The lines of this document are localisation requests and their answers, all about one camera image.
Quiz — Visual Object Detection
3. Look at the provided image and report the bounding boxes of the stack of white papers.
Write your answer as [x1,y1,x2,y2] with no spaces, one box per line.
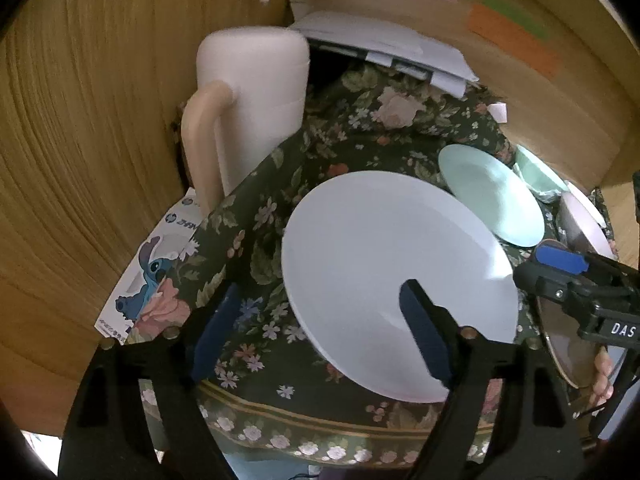
[287,0,481,98]

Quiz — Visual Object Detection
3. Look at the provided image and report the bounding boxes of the white thermos jug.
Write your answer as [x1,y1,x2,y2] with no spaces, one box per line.
[181,26,312,211]

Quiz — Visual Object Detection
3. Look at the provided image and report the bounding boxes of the dark floral tablecloth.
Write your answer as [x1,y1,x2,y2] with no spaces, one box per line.
[125,55,621,467]

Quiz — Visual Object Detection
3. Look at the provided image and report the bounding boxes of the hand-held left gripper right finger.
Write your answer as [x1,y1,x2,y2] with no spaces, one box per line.
[399,279,587,480]

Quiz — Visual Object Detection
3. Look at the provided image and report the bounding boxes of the brown rimmed plate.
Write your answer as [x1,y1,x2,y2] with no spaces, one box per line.
[537,290,627,391]

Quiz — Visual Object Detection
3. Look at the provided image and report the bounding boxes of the person's right hand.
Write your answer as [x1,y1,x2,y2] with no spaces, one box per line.
[582,347,619,417]

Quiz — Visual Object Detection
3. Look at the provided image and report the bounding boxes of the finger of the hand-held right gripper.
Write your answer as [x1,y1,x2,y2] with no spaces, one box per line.
[514,261,598,313]
[535,241,640,283]

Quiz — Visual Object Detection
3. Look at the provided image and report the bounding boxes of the white bowl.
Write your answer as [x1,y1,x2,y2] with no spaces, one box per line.
[557,182,618,261]

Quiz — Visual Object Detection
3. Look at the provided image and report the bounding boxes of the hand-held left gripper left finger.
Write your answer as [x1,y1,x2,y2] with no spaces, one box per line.
[60,282,242,480]

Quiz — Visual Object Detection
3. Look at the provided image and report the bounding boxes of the mint green bowl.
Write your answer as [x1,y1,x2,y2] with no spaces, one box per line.
[514,144,571,204]

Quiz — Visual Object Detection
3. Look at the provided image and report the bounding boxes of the large white plate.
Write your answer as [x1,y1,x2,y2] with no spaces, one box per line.
[281,170,519,404]

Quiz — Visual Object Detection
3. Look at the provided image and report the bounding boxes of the orange sticky note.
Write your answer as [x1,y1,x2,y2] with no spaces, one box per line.
[467,2,563,79]

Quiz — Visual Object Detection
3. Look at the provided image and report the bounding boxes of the mint green plate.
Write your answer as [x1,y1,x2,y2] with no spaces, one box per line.
[438,144,546,247]

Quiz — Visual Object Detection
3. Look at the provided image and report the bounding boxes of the green sticky note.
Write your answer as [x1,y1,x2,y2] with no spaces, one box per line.
[482,0,551,43]

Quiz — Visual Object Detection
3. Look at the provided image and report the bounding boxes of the cartoon printed white box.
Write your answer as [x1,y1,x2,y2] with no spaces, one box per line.
[95,187,207,346]

